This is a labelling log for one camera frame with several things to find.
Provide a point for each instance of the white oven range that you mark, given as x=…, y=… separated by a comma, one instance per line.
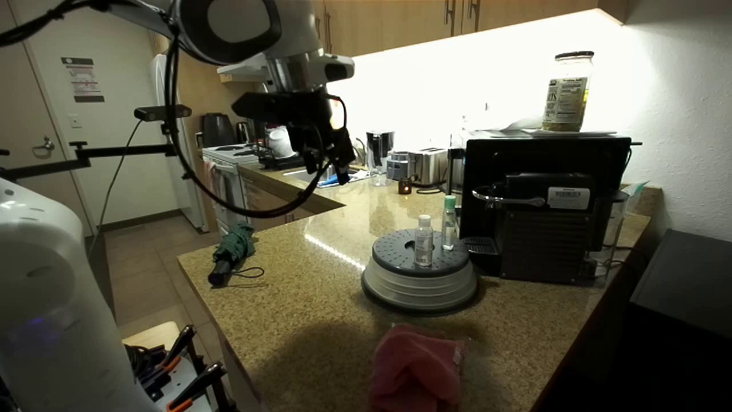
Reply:
x=224, y=185

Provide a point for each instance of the black coffee machine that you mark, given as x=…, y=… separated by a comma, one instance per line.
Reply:
x=544, y=237

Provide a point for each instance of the grey vented microwave plate cover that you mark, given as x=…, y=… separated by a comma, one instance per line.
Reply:
x=419, y=287

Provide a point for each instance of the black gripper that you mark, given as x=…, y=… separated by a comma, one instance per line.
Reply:
x=316, y=122

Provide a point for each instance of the pink folded towel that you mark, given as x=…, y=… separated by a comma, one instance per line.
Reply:
x=414, y=374

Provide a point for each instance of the wooden wall cabinet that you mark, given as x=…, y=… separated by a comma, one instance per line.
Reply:
x=395, y=23

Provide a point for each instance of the silver toaster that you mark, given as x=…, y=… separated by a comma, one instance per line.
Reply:
x=425, y=165

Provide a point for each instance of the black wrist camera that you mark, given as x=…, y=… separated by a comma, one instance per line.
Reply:
x=258, y=104

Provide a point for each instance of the glass jar with label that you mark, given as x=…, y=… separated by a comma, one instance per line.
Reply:
x=567, y=94

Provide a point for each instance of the black steel microwave oven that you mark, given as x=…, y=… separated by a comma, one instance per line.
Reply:
x=550, y=157

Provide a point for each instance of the clear water filter pitcher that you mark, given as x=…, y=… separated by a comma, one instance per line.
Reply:
x=378, y=146

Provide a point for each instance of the clear bottle white cap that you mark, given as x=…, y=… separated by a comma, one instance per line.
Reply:
x=423, y=243

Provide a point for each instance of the small amber glass mug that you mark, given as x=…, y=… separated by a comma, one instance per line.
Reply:
x=406, y=187

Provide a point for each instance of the green folded umbrella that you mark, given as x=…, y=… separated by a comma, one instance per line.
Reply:
x=232, y=248

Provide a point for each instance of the clear bottle green cap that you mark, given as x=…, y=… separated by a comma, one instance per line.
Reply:
x=448, y=226

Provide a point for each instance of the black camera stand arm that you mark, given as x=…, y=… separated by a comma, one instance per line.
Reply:
x=114, y=153

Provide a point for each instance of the paper sign on door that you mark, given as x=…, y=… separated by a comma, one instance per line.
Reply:
x=82, y=80

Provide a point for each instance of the black kettle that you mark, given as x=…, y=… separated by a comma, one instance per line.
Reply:
x=216, y=129

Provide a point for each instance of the black box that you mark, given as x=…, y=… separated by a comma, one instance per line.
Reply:
x=686, y=282

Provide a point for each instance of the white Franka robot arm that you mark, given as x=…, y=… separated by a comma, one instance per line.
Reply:
x=47, y=290

